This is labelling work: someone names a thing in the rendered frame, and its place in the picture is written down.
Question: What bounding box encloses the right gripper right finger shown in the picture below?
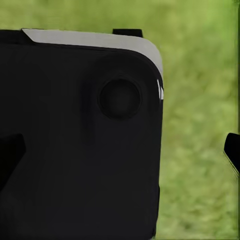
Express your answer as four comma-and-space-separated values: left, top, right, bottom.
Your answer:
224, 133, 240, 173

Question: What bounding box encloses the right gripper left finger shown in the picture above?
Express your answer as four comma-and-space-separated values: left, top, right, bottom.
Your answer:
0, 133, 26, 193

